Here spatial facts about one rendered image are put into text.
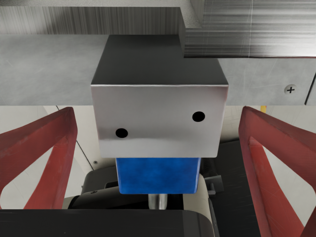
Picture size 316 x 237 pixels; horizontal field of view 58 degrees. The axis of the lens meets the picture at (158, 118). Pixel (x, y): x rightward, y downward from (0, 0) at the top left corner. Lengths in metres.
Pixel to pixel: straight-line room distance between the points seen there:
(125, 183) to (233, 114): 0.70
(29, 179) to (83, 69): 1.37
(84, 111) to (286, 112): 0.80
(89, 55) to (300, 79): 0.12
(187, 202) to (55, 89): 0.24
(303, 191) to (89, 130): 1.15
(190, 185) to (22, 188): 1.46
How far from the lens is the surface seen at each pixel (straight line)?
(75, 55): 0.16
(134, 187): 0.16
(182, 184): 0.16
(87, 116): 0.83
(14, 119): 1.29
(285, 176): 1.52
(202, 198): 0.37
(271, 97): 0.18
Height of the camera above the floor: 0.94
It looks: 54 degrees down
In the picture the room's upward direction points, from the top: 179 degrees clockwise
